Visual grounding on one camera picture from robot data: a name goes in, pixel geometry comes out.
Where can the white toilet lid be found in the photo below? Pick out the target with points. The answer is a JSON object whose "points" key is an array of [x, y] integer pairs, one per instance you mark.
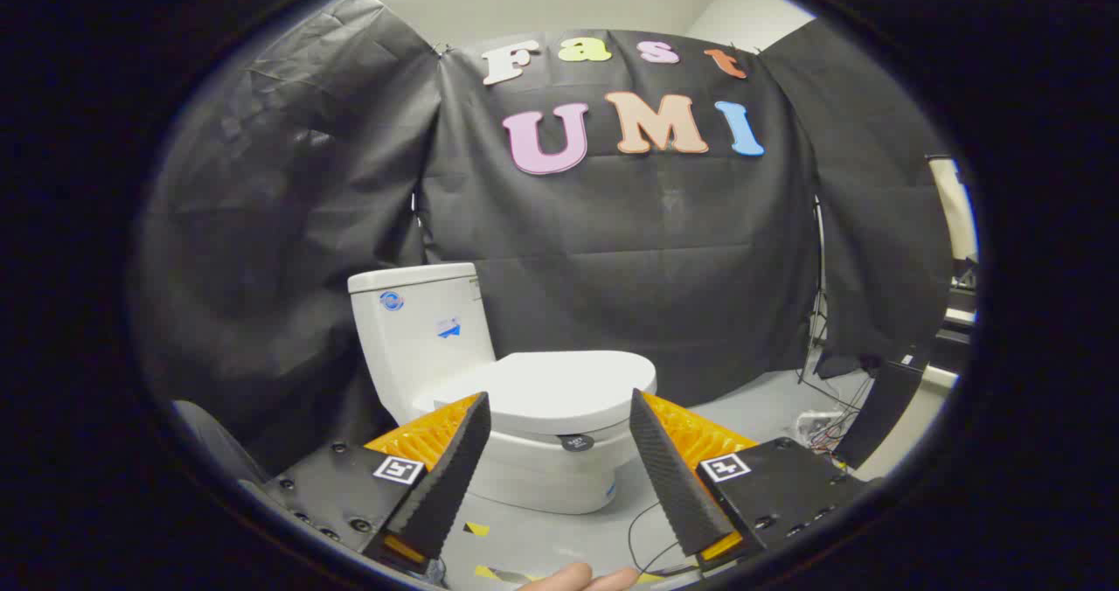
{"points": [[559, 390]]}

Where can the black backdrop cloth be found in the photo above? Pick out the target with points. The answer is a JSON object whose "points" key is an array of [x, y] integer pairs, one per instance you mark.
{"points": [[612, 250]]}

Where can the metal backdrop stand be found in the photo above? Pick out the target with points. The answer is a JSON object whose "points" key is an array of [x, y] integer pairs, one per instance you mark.
{"points": [[818, 294]]}

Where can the black flat panel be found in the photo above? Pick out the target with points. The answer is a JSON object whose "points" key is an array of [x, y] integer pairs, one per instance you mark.
{"points": [[883, 407]]}

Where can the white upright panel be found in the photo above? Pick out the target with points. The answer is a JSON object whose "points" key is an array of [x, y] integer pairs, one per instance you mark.
{"points": [[953, 206]]}

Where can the yellow black floor tape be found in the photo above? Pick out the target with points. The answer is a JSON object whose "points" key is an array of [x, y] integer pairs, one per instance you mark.
{"points": [[476, 529]]}

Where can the white ceramic toilet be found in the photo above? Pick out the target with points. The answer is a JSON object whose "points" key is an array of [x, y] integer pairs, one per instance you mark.
{"points": [[411, 337]]}

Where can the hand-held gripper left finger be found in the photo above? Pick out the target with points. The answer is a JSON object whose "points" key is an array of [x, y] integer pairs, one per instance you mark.
{"points": [[446, 477]]}

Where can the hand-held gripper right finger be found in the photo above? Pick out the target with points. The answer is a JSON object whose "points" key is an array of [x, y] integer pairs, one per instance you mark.
{"points": [[669, 477]]}

